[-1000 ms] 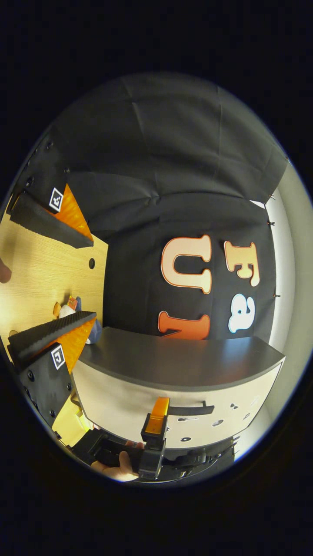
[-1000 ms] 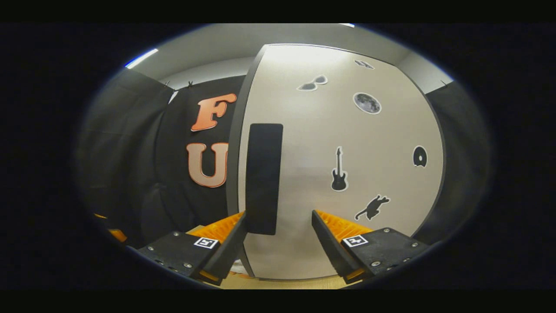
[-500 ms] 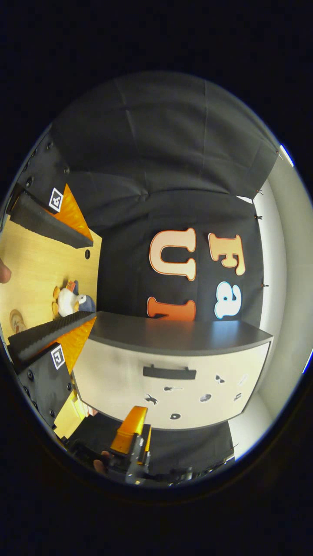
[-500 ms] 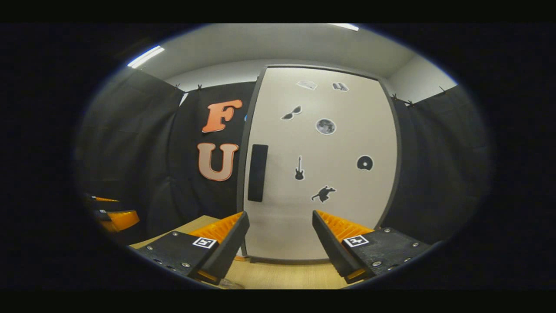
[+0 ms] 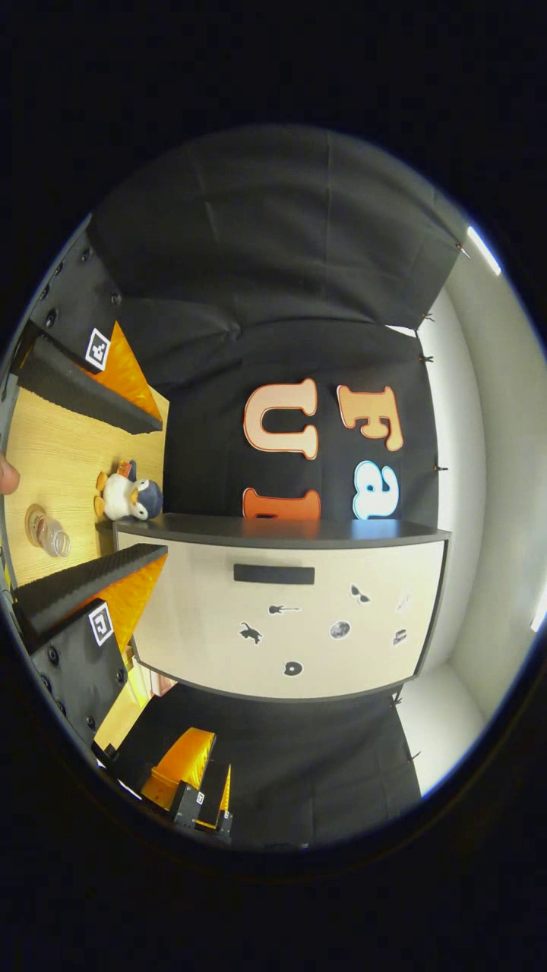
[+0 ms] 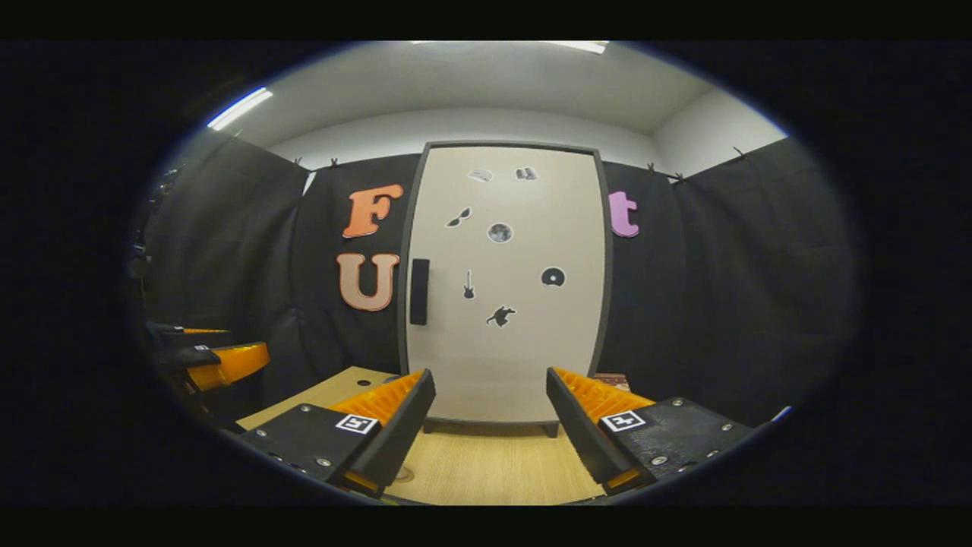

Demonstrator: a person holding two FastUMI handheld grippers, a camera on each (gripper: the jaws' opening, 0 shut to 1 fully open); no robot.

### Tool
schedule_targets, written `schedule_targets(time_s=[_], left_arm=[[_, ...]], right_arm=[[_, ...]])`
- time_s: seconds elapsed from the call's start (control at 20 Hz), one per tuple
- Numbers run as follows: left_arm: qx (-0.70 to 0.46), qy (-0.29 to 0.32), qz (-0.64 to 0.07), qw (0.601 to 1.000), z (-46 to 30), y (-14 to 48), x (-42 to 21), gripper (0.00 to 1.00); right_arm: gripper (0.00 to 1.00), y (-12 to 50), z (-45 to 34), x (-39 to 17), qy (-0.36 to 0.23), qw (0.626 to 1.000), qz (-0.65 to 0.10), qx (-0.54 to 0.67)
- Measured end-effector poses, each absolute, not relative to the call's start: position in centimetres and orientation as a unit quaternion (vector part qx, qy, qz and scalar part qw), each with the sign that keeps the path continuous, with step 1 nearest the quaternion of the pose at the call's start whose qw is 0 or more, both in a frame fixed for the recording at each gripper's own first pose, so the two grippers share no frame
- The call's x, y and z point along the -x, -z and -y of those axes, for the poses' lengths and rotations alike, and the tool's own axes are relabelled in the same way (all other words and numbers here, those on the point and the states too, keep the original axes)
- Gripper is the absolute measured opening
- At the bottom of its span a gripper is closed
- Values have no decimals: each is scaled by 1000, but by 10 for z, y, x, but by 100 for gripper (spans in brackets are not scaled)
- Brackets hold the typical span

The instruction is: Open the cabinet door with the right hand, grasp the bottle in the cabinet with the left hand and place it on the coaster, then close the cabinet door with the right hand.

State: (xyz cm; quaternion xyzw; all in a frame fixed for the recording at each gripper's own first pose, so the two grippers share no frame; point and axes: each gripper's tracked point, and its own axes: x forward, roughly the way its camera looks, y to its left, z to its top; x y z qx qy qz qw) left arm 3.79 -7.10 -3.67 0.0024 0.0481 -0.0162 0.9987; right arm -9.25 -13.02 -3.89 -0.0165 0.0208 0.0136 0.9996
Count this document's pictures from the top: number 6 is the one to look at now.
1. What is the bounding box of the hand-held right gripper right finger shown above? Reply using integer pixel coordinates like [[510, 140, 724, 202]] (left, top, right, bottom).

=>
[[545, 367, 753, 495]]

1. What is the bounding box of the black door handle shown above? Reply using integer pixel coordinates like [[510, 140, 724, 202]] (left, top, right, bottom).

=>
[[409, 258, 431, 326]]

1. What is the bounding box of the white cabinet door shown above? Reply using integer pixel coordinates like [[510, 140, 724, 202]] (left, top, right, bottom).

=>
[[406, 146, 608, 422]]

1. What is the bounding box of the grey cabinet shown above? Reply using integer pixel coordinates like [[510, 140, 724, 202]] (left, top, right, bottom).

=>
[[396, 141, 614, 439]]

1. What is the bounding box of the black backdrop cloth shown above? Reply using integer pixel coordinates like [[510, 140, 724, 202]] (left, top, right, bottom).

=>
[[140, 133, 855, 426]]

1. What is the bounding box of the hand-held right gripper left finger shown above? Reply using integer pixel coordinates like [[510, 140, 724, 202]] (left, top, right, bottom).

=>
[[235, 368, 437, 498]]

